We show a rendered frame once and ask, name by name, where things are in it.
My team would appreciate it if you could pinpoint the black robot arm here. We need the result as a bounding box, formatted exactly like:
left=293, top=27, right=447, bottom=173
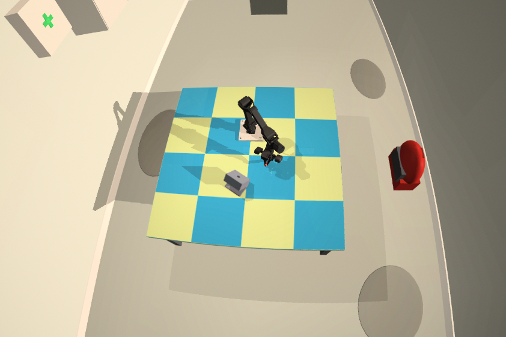
left=238, top=96, right=285, bottom=161

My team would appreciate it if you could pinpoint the grey sloped panel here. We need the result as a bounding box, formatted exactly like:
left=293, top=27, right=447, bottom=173
left=223, top=170, right=250, bottom=196

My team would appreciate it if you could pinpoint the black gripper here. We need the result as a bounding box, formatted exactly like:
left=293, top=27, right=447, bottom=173
left=254, top=145, right=283, bottom=165

